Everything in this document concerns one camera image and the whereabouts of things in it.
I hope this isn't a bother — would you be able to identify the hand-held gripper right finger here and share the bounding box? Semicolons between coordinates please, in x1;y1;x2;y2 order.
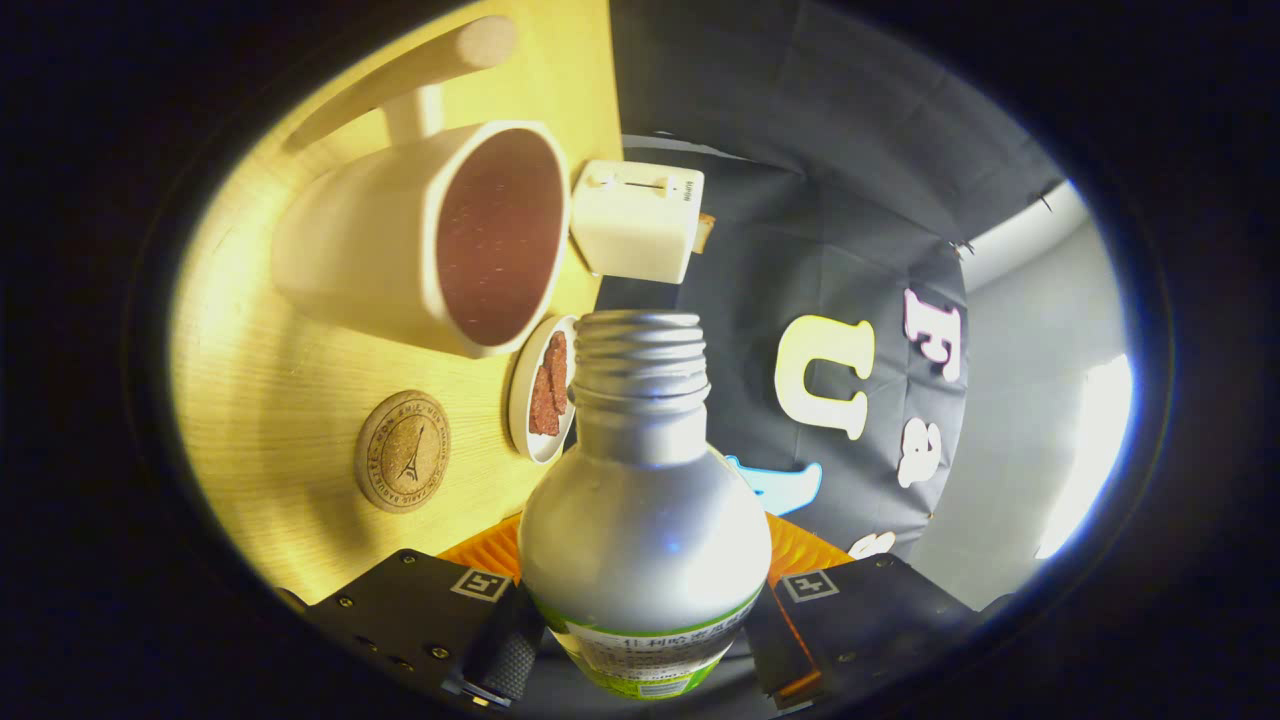
745;512;986;709

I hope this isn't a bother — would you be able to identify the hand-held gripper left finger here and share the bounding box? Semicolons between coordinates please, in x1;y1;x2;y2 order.
300;515;548;709

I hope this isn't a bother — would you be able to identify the black backdrop cloth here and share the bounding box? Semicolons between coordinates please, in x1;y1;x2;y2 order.
560;0;1066;561

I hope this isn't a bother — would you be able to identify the white cup with wooden handle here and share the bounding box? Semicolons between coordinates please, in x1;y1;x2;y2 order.
270;15;572;360

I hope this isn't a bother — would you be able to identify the white toaster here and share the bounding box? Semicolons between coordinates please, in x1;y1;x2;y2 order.
570;160;706;286

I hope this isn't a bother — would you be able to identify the light wooden table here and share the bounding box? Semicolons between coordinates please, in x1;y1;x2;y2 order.
170;0;623;606

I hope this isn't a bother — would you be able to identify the small white plate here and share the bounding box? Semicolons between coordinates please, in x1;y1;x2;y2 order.
508;315;579;465

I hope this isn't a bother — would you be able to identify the silver metal bottle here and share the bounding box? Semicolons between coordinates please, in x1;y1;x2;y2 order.
518;310;773;701

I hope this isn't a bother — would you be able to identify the reddish brown meat slice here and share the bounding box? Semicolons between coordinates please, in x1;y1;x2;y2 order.
545;331;569;416
528;365;561;437

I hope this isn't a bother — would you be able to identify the round cork coaster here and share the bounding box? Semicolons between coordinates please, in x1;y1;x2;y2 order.
354;390;452;515

